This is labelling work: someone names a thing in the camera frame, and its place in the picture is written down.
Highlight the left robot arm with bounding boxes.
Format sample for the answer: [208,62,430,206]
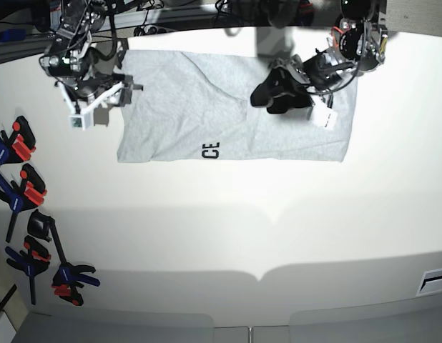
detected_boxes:
[250,1,388,114]

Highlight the grey T-shirt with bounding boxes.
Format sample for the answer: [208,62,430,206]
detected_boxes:
[117,51,358,163]

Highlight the blue clamp top left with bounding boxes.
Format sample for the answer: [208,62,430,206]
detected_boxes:
[0,116,36,167]

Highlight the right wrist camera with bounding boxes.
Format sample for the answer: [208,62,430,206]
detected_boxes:
[69,113,94,131]

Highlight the blue clamp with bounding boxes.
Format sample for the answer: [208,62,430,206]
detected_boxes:
[5,235,51,305]
[0,116,36,167]
[0,163,47,243]

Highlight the blue box on rail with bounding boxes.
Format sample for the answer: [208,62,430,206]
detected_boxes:
[0,29,27,43]

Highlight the aluminium frame rail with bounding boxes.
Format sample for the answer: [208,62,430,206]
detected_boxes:
[0,4,217,64]

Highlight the long black bar clamp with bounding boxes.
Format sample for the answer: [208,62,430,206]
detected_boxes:
[27,209,100,307]

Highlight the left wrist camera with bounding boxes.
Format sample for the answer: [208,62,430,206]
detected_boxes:
[310,105,338,130]

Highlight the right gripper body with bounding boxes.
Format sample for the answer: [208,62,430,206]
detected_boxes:
[55,71,122,115]

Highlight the white label plate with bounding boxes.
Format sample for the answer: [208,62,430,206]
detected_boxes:
[416,268,442,297]

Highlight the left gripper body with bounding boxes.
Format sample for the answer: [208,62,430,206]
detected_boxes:
[295,48,353,96]

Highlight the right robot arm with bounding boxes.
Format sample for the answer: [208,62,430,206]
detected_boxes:
[39,1,143,116]

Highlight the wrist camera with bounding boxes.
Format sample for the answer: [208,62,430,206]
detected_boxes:
[69,113,94,131]
[310,105,338,130]

